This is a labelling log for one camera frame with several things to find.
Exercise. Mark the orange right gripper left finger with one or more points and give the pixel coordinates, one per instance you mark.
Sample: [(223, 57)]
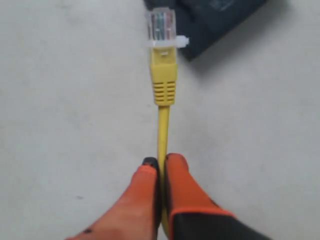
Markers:
[(136, 215)]

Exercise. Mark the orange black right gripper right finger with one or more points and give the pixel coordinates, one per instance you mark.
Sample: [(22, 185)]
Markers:
[(192, 214)]

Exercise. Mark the black rectangular adapter box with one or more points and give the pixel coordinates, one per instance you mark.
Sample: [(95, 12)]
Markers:
[(205, 22)]

